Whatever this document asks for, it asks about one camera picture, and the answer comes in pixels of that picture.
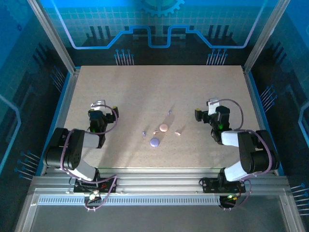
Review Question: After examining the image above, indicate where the grey lower platform panel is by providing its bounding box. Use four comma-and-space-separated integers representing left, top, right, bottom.
14, 188, 306, 232

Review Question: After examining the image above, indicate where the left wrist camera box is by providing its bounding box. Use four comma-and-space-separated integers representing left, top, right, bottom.
90, 100, 106, 109

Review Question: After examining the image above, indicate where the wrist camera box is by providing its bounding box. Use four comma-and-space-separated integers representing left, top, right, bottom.
207, 98, 220, 116
90, 100, 106, 109

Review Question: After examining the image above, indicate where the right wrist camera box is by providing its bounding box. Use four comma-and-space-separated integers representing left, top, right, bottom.
207, 98, 220, 116

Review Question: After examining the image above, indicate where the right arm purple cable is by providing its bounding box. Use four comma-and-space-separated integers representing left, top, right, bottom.
210, 98, 275, 211

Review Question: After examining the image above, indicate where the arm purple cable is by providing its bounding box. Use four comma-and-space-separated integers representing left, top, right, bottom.
210, 98, 275, 211
59, 104, 119, 212

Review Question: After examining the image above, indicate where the aluminium side rail blue trim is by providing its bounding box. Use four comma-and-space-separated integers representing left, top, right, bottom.
40, 67, 82, 176
242, 67, 283, 176

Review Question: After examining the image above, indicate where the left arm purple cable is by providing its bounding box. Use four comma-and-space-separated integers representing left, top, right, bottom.
59, 104, 119, 212

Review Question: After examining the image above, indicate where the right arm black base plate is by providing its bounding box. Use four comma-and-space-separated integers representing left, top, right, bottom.
201, 177, 246, 194

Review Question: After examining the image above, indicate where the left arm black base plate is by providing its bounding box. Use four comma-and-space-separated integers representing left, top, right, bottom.
73, 177, 118, 194

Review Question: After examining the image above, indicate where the aluminium mounting rail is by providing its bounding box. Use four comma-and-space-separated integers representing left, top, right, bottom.
31, 168, 290, 194

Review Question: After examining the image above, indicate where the aluminium frame post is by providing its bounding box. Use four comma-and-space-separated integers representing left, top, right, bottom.
242, 0, 293, 74
26, 0, 82, 74

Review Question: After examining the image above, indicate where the slotted grey cable duct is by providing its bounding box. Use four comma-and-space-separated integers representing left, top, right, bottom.
38, 197, 222, 206

